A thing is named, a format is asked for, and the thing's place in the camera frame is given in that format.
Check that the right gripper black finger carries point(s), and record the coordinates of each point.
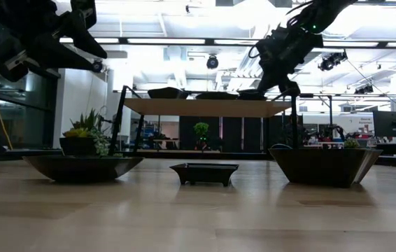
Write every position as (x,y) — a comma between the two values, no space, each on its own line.
(290,87)
(269,80)

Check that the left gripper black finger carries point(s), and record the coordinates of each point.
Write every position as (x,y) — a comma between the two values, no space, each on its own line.
(58,56)
(86,35)

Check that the glossy black leaf-shaped mini plate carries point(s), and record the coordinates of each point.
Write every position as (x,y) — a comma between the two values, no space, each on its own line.
(82,168)
(215,95)

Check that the black wavy square mini plate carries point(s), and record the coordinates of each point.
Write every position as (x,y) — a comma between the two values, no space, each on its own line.
(324,167)
(168,93)

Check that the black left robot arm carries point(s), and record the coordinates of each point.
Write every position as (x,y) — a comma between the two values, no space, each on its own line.
(2,10)

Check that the round black ceiling device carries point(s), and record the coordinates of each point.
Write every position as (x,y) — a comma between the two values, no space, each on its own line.
(96,66)
(212,62)

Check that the black ceiling lamp cluster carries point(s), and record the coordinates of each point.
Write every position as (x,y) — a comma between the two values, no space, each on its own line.
(331,61)

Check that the black room partition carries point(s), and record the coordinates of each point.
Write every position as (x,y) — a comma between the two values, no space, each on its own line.
(233,133)

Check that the black ceiling spotlights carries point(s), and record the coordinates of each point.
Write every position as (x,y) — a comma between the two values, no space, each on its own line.
(364,89)

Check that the small round green succulent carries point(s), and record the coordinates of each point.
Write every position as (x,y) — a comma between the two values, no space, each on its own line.
(352,143)

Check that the black overhead light bar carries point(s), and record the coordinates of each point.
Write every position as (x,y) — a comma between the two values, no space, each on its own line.
(170,41)

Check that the small green bonsai plant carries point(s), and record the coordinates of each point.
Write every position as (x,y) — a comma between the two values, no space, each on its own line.
(201,130)

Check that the potted succulents in black pot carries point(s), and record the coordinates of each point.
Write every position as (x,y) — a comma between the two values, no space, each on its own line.
(79,145)

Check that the black computer monitor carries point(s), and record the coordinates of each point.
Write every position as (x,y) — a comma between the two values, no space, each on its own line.
(392,124)

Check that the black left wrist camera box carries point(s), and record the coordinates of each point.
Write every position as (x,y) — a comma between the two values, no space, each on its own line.
(7,63)

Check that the black background rig frame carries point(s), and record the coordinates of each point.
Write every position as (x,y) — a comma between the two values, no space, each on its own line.
(330,115)

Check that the wooden shelf with black frame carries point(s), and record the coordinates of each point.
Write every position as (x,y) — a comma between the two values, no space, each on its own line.
(205,108)

